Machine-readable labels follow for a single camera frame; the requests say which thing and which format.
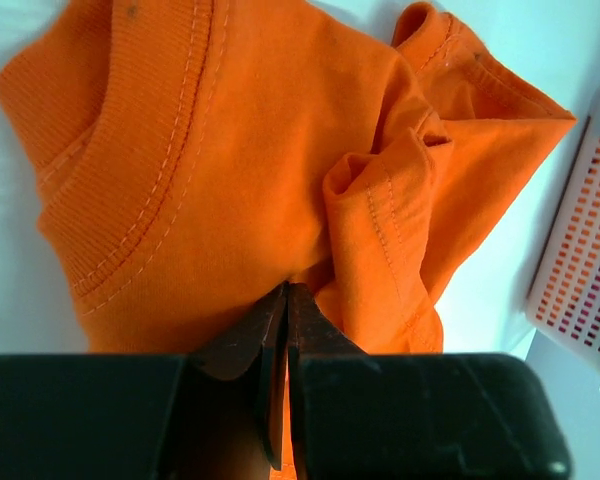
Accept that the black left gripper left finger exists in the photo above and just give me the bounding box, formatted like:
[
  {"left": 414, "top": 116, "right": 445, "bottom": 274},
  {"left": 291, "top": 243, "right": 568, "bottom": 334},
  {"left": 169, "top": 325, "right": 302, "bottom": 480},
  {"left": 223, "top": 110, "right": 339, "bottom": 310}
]
[{"left": 0, "top": 285, "right": 288, "bottom": 479}]

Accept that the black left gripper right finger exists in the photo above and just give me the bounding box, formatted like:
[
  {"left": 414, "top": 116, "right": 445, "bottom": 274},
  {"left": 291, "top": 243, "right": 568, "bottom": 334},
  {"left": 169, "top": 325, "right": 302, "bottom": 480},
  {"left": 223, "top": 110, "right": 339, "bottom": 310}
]
[{"left": 288, "top": 284, "right": 573, "bottom": 479}]

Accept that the orange t-shirt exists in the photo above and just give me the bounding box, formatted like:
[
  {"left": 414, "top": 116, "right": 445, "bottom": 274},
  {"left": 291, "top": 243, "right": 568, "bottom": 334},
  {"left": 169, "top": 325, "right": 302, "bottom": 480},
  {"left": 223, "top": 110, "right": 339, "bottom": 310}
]
[{"left": 0, "top": 0, "right": 577, "bottom": 480}]

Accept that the white plastic laundry basket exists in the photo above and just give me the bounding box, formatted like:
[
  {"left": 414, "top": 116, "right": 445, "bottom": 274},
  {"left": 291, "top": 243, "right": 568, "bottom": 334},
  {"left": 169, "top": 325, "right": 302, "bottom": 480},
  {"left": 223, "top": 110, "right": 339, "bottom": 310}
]
[{"left": 526, "top": 93, "right": 600, "bottom": 377}]

